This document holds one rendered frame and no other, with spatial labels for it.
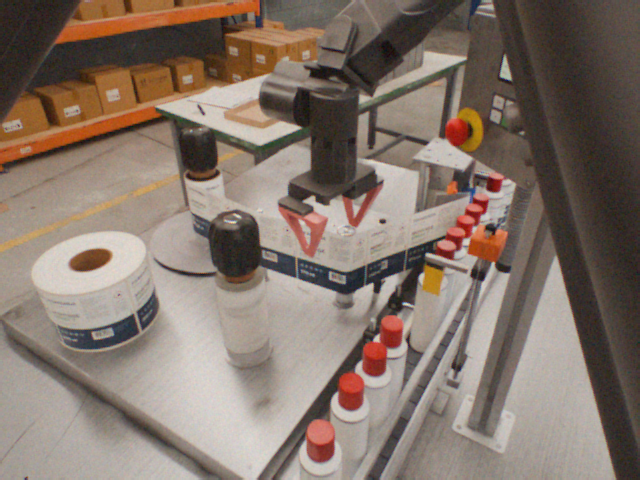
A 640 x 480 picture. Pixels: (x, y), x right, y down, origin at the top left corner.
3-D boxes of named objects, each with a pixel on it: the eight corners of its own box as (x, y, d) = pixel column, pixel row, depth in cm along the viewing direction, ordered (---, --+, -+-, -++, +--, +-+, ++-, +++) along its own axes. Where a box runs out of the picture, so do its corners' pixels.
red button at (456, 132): (461, 112, 66) (443, 115, 65) (479, 121, 63) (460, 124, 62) (457, 138, 68) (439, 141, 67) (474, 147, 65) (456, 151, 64)
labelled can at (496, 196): (471, 241, 121) (487, 168, 110) (492, 247, 119) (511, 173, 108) (465, 251, 118) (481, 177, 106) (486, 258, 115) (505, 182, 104)
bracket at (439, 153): (434, 140, 111) (435, 136, 110) (482, 150, 106) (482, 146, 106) (412, 161, 101) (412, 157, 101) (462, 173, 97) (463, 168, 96)
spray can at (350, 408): (340, 450, 73) (343, 359, 62) (370, 467, 71) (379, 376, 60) (322, 478, 70) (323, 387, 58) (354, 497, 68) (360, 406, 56)
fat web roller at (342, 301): (340, 292, 104) (342, 221, 94) (358, 300, 102) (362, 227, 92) (329, 304, 101) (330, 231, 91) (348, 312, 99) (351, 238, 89)
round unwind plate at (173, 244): (209, 199, 140) (209, 195, 139) (295, 228, 126) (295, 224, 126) (124, 250, 118) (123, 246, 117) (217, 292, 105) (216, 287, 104)
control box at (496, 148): (502, 137, 73) (533, 0, 63) (595, 184, 60) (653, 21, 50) (447, 148, 70) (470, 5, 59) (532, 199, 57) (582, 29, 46)
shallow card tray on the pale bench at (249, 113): (270, 99, 243) (269, 93, 241) (308, 108, 231) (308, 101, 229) (223, 118, 219) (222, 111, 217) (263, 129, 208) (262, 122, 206)
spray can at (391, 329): (375, 394, 82) (383, 305, 71) (403, 407, 80) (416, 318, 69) (361, 416, 78) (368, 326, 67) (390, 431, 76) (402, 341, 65)
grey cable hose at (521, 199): (496, 259, 82) (525, 146, 70) (517, 266, 81) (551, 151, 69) (490, 270, 80) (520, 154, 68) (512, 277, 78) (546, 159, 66)
